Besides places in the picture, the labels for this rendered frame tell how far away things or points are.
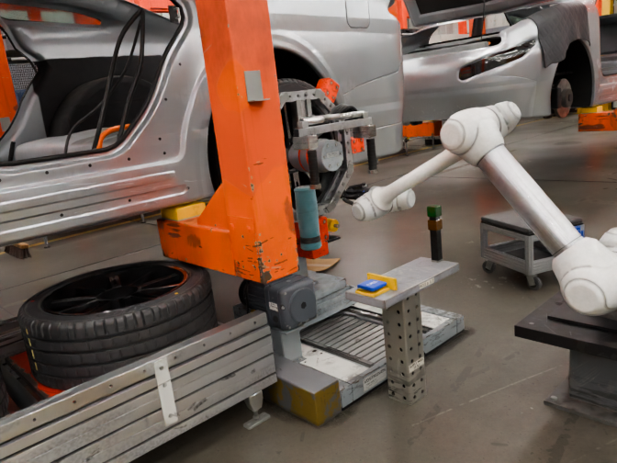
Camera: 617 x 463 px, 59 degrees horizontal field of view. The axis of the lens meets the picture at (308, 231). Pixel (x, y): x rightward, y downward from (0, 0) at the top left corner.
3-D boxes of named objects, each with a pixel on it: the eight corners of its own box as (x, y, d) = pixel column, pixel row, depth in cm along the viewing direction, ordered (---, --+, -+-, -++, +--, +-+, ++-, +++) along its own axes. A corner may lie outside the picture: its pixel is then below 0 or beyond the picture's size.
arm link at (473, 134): (655, 284, 157) (626, 310, 144) (610, 310, 169) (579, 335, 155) (487, 94, 182) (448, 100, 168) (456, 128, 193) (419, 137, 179)
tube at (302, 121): (302, 125, 230) (299, 99, 227) (335, 123, 216) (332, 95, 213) (270, 130, 218) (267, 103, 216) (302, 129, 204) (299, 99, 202)
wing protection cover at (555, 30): (555, 67, 476) (555, 5, 464) (592, 62, 454) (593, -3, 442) (516, 72, 430) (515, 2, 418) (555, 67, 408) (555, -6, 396)
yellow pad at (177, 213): (190, 211, 230) (188, 199, 229) (207, 213, 220) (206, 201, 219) (161, 219, 221) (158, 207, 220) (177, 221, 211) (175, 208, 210)
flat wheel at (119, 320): (135, 305, 247) (125, 254, 241) (252, 321, 213) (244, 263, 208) (-7, 374, 192) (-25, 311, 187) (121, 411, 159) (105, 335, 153)
